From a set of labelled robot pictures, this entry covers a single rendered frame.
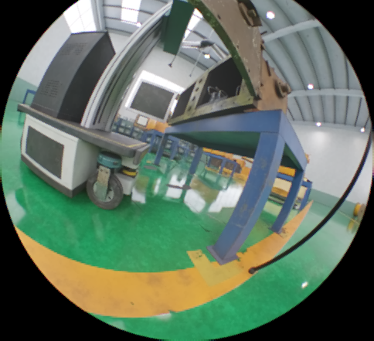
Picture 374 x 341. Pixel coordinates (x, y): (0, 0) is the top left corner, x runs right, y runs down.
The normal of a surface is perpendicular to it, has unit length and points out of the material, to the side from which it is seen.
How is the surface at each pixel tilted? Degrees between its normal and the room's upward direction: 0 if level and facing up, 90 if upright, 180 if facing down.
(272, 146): 90
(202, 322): 0
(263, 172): 90
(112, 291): 0
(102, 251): 0
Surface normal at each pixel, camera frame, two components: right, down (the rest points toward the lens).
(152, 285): 0.33, -0.94
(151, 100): 0.31, 0.12
